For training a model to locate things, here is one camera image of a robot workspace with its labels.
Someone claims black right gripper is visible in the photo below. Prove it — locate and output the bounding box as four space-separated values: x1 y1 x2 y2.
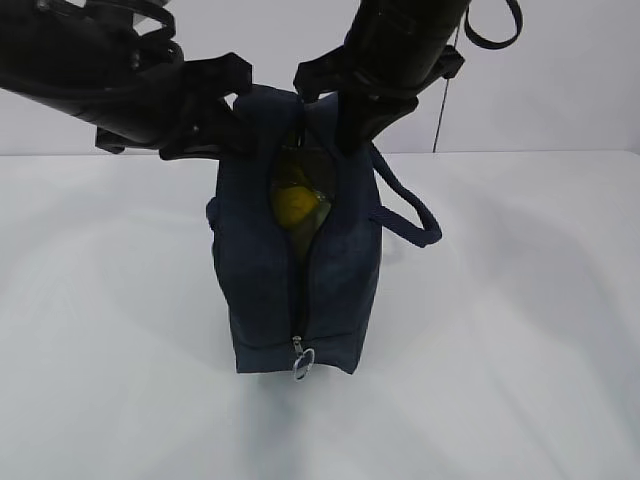
294 0 469 154

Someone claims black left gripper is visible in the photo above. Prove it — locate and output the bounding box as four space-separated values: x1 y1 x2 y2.
95 54 258 161

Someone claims yellow lemon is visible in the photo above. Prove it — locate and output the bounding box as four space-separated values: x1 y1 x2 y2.
271 186 320 230

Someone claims green cucumber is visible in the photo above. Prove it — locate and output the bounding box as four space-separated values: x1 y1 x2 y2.
289 201 332 261

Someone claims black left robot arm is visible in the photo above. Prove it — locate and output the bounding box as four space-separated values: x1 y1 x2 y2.
1 1 258 160

